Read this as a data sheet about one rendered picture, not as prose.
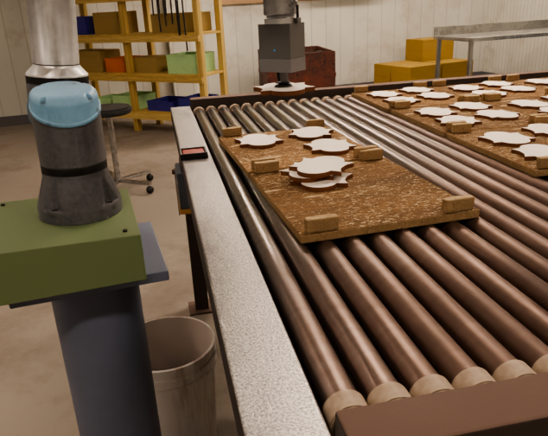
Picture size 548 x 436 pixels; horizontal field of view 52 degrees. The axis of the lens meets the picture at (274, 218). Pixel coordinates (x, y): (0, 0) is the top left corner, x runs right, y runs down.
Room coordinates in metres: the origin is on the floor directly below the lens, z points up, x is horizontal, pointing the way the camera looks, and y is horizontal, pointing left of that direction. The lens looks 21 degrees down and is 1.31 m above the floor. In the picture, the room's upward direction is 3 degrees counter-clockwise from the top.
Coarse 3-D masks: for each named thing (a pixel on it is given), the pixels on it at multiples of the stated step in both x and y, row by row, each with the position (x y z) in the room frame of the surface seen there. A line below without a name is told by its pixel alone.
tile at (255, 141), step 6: (240, 138) 1.60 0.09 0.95; (246, 138) 1.60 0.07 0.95; (252, 138) 1.60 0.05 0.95; (258, 138) 1.59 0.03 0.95; (264, 138) 1.59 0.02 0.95; (270, 138) 1.59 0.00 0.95; (276, 138) 1.58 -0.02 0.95; (240, 144) 1.54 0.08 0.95; (246, 144) 1.54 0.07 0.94; (252, 144) 1.52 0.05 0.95; (258, 144) 1.52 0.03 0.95; (264, 144) 1.52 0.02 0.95; (270, 144) 1.52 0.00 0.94
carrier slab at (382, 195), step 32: (384, 160) 1.34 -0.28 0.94; (288, 192) 1.13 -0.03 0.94; (320, 192) 1.12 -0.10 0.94; (352, 192) 1.11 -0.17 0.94; (384, 192) 1.10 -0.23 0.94; (416, 192) 1.09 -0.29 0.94; (448, 192) 1.08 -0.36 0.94; (288, 224) 0.97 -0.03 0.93; (352, 224) 0.93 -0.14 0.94; (384, 224) 0.93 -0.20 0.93; (416, 224) 0.94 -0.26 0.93
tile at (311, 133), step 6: (312, 126) 1.72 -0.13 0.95; (318, 126) 1.72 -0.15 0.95; (294, 132) 1.65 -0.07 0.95; (300, 132) 1.65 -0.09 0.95; (306, 132) 1.64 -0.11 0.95; (312, 132) 1.64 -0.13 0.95; (318, 132) 1.63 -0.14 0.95; (324, 132) 1.63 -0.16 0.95; (330, 132) 1.67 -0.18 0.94; (300, 138) 1.59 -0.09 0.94; (306, 138) 1.58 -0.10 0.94; (312, 138) 1.58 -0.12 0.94; (318, 138) 1.59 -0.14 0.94
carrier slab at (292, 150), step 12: (264, 132) 1.72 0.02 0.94; (276, 132) 1.71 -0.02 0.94; (288, 132) 1.70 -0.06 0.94; (336, 132) 1.67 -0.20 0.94; (228, 144) 1.58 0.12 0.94; (276, 144) 1.55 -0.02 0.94; (288, 144) 1.55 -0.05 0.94; (300, 144) 1.54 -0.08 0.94; (360, 144) 1.51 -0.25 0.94; (240, 156) 1.45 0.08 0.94; (252, 156) 1.44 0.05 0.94; (264, 156) 1.44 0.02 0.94; (276, 156) 1.43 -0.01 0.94; (288, 156) 1.43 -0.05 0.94; (300, 156) 1.42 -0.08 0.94; (312, 156) 1.41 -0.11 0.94; (336, 156) 1.40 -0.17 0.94; (348, 156) 1.40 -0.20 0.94; (240, 168) 1.38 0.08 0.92; (288, 168) 1.32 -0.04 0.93
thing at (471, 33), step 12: (480, 24) 7.08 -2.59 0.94; (492, 24) 7.14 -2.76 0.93; (504, 24) 7.19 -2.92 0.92; (516, 24) 7.24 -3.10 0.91; (528, 24) 7.30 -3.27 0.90; (540, 24) 7.35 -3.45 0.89; (444, 36) 6.70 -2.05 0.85; (456, 36) 6.56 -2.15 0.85; (468, 36) 6.47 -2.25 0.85; (480, 36) 6.39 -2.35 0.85; (492, 36) 6.33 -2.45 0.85; (504, 36) 6.37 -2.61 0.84; (516, 36) 6.42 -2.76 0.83; (528, 36) 6.47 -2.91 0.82; (468, 48) 6.31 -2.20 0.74; (468, 60) 6.29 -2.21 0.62; (468, 72) 6.28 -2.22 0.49
